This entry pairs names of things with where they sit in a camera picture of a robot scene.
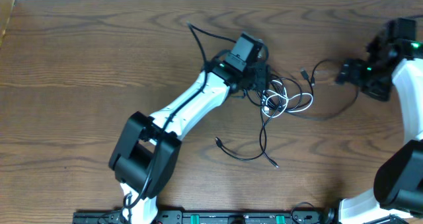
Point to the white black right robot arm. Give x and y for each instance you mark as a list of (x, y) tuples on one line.
[(393, 65)]

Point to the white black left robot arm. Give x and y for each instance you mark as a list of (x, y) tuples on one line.
[(146, 153)]

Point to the black mounting rail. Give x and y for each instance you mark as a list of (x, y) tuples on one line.
[(186, 217)]

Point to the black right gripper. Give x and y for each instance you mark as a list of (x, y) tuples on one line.
[(348, 72)]

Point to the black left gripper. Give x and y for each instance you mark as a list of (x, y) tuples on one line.
[(265, 80)]

